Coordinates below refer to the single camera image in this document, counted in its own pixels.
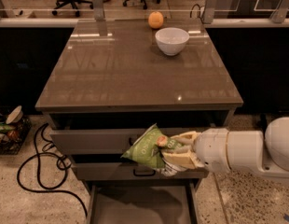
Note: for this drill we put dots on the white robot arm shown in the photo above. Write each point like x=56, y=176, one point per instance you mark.
x=219, y=150

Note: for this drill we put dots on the orange fruit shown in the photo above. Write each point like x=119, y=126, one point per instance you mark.
x=155, y=20

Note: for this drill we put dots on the white ceramic bowl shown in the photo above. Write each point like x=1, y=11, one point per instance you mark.
x=171, y=41

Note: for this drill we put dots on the green snack bag in basket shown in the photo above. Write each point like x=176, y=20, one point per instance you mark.
x=4, y=128

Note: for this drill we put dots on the white bowl in basket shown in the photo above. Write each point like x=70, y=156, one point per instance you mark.
x=15, y=115

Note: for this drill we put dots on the black office chair left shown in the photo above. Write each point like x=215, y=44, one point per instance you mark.
x=73, y=3

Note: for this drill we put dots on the green jalapeno chip bag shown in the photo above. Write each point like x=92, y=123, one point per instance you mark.
x=147, y=150

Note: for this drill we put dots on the black wire basket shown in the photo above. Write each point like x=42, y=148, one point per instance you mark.
x=11, y=142

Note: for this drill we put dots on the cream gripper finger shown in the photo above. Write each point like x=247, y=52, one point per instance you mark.
x=187, y=138
x=187, y=160

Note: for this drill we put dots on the open bottom drawer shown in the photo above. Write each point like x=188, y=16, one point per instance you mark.
x=143, y=202

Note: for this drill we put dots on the grey drawer cabinet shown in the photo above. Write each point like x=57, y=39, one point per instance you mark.
x=112, y=75

